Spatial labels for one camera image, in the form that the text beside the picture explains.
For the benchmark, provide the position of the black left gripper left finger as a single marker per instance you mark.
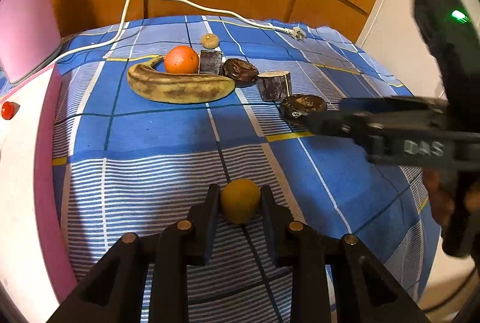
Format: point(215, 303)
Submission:
point(204, 218)

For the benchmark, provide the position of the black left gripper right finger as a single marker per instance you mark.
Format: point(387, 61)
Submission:
point(276, 219)

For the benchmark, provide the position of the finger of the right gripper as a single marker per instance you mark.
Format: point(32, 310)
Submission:
point(391, 104)
point(348, 124)

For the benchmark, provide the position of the small yellow-brown round fruit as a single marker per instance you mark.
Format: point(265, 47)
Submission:
point(240, 200)

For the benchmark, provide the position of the ripe spotted banana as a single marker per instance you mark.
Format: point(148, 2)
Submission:
point(168, 88)

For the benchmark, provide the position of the person's right hand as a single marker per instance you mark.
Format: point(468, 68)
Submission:
point(442, 203)

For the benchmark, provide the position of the blue plaid tablecloth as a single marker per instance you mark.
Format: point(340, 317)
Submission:
point(122, 163)

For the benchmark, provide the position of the wide sugarcane stump piece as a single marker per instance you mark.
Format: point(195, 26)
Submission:
point(274, 85)

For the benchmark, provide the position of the dark sugarcane piece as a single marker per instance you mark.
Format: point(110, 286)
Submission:
point(210, 62)

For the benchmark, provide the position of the orange without stem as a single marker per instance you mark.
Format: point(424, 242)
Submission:
point(181, 60)

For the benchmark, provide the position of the small tan round fruit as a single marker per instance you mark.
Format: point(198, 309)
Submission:
point(210, 41)

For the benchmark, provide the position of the pink and white tray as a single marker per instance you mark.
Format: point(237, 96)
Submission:
point(36, 275)

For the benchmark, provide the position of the red cherry tomato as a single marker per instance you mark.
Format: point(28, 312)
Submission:
point(9, 110)

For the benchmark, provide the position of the pink electric kettle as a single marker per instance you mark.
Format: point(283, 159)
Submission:
point(30, 38)

